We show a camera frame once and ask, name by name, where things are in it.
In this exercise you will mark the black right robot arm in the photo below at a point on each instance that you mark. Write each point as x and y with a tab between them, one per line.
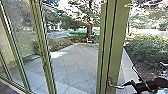
162	82

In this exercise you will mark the green framed glass door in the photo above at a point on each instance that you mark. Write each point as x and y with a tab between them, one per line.
41	50
111	46

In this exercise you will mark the large green shrub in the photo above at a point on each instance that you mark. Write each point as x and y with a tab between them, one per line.
148	50

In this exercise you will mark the metal outdoor chair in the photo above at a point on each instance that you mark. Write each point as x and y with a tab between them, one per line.
89	41

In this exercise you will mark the green outdoor canopy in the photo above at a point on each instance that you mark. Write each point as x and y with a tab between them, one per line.
85	32

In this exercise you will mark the leafy green tree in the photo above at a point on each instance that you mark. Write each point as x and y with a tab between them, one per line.
88	20

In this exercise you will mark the low green hedge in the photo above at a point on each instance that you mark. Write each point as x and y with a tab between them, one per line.
63	42

